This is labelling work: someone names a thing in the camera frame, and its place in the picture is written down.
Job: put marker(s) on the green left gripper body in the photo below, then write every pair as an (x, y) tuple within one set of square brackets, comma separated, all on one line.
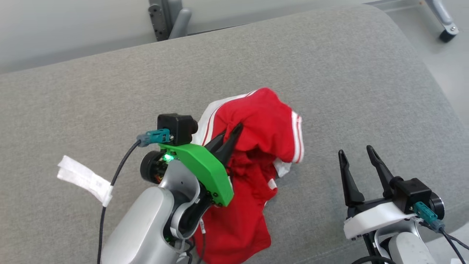
[(205, 165)]

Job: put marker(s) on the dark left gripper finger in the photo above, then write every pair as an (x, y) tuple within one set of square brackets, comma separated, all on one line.
[(230, 145), (216, 143)]

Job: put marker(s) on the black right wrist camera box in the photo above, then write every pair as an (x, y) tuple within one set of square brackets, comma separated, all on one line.
[(414, 194)]

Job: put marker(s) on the red shorts with white band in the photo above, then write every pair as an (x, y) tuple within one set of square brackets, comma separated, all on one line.
[(263, 121)]

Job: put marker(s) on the grey metal post with bracket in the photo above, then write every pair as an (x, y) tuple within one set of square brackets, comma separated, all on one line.
[(165, 18)]

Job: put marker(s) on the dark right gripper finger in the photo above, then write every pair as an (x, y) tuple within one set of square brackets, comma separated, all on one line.
[(351, 187), (384, 176)]

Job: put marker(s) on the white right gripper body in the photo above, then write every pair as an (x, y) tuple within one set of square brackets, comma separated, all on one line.
[(373, 220)]

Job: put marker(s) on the grey chair leg black foot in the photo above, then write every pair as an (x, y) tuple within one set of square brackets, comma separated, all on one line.
[(444, 18)]

